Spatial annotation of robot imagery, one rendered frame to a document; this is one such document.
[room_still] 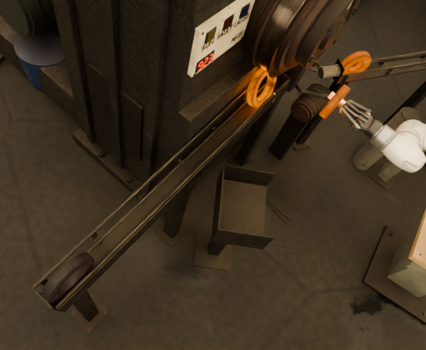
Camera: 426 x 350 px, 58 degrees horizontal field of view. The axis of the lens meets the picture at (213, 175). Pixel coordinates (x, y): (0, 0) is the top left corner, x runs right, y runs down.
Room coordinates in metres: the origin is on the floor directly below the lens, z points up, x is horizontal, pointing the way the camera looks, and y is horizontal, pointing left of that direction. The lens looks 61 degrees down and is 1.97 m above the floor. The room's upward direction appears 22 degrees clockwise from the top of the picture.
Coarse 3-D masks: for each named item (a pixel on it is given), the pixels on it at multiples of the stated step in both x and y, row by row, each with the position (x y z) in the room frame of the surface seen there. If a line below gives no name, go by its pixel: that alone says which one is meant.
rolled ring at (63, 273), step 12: (84, 252) 0.26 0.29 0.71; (72, 264) 0.21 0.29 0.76; (84, 264) 0.23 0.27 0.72; (60, 276) 0.16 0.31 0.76; (72, 276) 0.20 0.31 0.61; (84, 276) 0.21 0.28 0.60; (48, 288) 0.12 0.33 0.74; (60, 288) 0.15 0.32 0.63; (72, 288) 0.16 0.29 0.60; (48, 300) 0.10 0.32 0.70
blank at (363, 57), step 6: (354, 54) 1.54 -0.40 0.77; (360, 54) 1.55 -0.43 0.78; (366, 54) 1.56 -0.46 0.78; (348, 60) 1.52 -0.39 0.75; (354, 60) 1.52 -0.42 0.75; (360, 60) 1.55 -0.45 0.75; (366, 60) 1.57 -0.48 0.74; (348, 66) 1.52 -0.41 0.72; (354, 66) 1.58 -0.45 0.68; (360, 66) 1.57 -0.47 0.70; (366, 66) 1.58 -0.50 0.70; (348, 72) 1.53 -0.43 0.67
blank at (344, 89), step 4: (340, 88) 1.16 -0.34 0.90; (344, 88) 1.17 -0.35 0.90; (348, 88) 1.18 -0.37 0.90; (336, 92) 1.14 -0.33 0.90; (340, 92) 1.14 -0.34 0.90; (344, 92) 1.15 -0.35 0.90; (336, 96) 1.12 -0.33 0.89; (340, 96) 1.13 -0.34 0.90; (344, 96) 1.13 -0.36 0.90; (332, 100) 1.11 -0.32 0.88; (336, 100) 1.11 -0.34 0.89; (340, 100) 1.11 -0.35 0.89; (328, 104) 1.10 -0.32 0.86; (332, 104) 1.10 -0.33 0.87; (336, 104) 1.10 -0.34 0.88; (324, 108) 1.09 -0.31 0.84; (328, 108) 1.09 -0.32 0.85; (332, 108) 1.09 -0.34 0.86; (320, 112) 1.10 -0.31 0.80; (324, 112) 1.09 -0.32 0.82; (328, 112) 1.08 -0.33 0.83; (324, 116) 1.09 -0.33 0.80
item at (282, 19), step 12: (288, 0) 1.03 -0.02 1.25; (300, 0) 1.03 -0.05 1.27; (276, 12) 1.02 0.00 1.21; (288, 12) 1.01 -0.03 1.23; (276, 24) 1.00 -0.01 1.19; (288, 24) 0.99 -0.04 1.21; (264, 36) 0.99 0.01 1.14; (276, 36) 0.99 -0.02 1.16; (264, 48) 0.99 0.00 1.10; (276, 48) 0.97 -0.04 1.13; (264, 60) 1.00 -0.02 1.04; (276, 72) 1.07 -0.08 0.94
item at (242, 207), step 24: (240, 168) 0.77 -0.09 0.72; (216, 192) 0.69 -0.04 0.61; (240, 192) 0.73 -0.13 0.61; (264, 192) 0.77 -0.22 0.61; (216, 216) 0.57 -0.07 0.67; (240, 216) 0.64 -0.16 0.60; (264, 216) 0.67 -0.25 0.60; (216, 240) 0.50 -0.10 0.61; (240, 240) 0.52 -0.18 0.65; (264, 240) 0.54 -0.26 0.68; (216, 264) 0.60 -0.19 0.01
